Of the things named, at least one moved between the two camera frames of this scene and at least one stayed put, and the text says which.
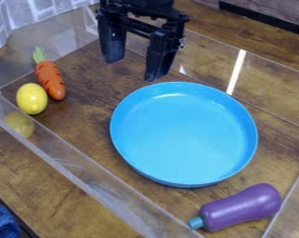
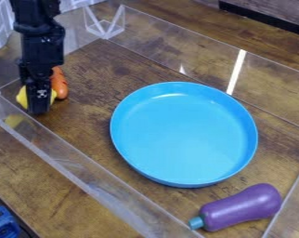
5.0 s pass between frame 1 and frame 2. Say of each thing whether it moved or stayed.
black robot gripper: moved
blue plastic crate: stayed
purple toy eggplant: stayed
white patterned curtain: stayed
